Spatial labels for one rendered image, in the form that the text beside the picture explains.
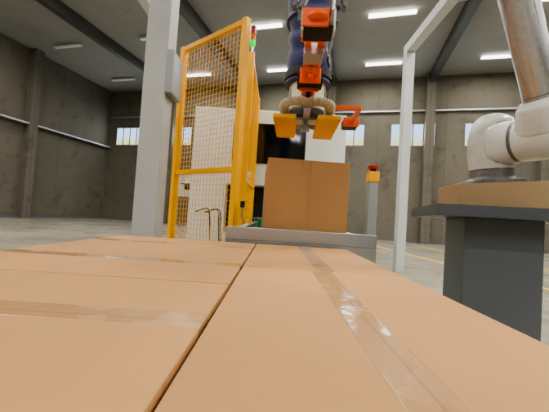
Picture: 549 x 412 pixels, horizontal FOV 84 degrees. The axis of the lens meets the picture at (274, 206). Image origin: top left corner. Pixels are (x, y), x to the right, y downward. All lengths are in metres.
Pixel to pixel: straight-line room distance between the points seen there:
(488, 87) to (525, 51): 12.76
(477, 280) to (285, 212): 0.81
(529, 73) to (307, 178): 0.88
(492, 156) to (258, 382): 1.28
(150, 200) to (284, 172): 1.10
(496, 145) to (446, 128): 11.88
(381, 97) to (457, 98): 2.63
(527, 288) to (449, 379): 1.11
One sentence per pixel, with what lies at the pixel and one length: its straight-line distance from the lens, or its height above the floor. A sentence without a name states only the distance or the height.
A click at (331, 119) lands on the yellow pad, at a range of 1.36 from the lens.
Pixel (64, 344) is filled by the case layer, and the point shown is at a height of 0.54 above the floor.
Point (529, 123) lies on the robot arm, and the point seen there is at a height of 1.03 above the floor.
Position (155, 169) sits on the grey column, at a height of 0.93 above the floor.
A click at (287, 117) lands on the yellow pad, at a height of 1.09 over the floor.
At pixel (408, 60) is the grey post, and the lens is 5.12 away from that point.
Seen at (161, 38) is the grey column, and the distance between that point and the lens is 2.56.
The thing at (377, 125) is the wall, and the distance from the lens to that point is 12.99.
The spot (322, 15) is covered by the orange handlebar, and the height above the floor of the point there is 1.21.
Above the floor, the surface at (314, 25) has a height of 1.19.
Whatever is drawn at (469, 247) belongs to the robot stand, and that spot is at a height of 0.60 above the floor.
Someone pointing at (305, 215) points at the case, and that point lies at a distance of 1.48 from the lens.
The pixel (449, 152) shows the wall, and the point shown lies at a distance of 13.11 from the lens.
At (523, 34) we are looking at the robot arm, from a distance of 1.36.
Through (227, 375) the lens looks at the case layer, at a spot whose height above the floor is 0.54.
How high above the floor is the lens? 0.67
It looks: 2 degrees up
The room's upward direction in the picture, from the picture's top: 4 degrees clockwise
